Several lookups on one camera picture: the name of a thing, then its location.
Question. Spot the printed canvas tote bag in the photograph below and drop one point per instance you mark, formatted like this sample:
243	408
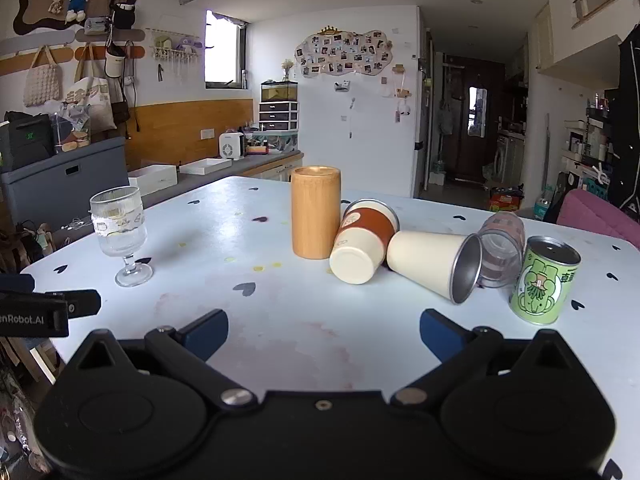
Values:
95	102

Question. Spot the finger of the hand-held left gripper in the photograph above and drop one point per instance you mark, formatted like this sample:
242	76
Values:
82	302

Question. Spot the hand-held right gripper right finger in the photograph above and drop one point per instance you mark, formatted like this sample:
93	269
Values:
440	332

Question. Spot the clear pink-tinted glass cup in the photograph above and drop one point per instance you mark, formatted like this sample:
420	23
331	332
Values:
502	250

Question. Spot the bamboo cup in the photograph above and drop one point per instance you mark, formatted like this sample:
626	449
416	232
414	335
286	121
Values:
315	215

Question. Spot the clear storage box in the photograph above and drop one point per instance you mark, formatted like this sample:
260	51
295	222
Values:
275	141

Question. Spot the window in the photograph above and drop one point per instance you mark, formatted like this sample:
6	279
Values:
222	47

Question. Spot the dark wooden door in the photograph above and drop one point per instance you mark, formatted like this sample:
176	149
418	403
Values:
462	120

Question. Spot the grey kitchen counter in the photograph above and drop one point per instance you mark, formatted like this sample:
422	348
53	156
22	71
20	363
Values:
260	162

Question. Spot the white small appliance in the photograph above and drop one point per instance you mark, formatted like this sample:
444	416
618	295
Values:
230	146

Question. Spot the black bag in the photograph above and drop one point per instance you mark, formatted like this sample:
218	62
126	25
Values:
25	140

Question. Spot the white tray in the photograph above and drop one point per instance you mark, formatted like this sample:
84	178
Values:
205	166
152	177

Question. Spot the blue plush toy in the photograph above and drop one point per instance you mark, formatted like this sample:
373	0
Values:
77	0

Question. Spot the cloud-shaped photo board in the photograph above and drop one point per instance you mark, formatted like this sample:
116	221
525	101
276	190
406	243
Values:
345	52

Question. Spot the cream metal cup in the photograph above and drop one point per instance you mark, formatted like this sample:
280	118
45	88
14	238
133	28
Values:
425	262

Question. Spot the red box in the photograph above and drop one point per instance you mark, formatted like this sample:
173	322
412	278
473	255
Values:
504	203

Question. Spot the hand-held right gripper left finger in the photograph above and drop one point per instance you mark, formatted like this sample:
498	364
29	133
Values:
207	332

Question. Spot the grey storage box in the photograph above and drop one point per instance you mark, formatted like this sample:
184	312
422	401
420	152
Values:
65	180

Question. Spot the black hanging garment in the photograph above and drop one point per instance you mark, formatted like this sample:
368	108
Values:
630	120

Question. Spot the cream crochet bag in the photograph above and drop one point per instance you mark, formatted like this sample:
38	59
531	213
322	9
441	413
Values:
42	82

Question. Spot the clear stemmed glass goblet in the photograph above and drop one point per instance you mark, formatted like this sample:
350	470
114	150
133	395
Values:
119	225

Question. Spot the pink chair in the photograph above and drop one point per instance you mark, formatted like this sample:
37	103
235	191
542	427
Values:
595	215

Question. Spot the paper cup with brown sleeve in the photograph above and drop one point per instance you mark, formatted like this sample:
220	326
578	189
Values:
360	245

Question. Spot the green printed can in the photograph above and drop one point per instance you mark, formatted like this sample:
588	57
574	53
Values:
542	285

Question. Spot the fish tank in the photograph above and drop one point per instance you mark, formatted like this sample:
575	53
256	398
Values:
279	91

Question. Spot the white wall rack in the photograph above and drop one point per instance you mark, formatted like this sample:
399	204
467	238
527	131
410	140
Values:
175	47

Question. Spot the small drawer unit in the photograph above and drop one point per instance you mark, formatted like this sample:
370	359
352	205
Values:
278	116

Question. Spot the black hanging pouch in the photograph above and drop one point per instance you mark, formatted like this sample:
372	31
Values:
122	16

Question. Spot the white storage shelf rack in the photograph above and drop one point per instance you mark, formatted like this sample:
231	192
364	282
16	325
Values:
585	140

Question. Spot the washing machine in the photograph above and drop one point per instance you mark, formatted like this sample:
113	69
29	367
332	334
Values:
507	160

